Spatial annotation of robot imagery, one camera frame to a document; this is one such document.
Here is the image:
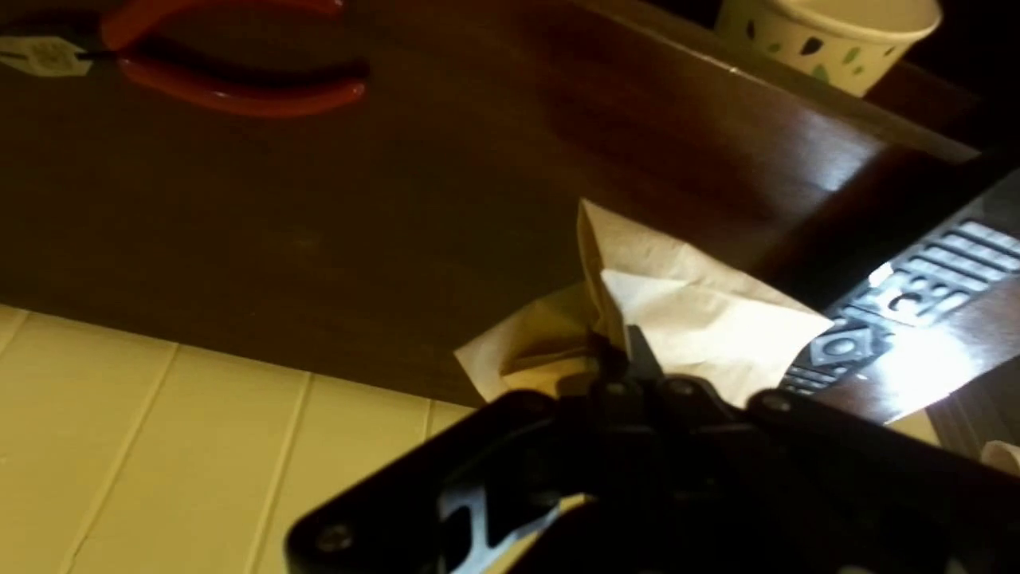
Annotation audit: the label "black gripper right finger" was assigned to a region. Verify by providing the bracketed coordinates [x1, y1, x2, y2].
[628, 324, 666, 385]

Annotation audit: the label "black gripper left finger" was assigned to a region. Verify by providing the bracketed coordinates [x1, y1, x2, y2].
[591, 338, 628, 389]

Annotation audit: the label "white paper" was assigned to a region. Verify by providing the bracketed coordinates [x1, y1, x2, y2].
[457, 202, 829, 406]

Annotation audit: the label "black strip with white lettering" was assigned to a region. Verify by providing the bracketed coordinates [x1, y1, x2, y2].
[784, 171, 1020, 395]

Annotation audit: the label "white spotted paper cup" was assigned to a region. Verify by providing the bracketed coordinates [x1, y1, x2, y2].
[713, 0, 944, 95]

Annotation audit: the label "red handled pliers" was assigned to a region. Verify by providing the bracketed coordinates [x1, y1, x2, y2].
[0, 0, 366, 117]

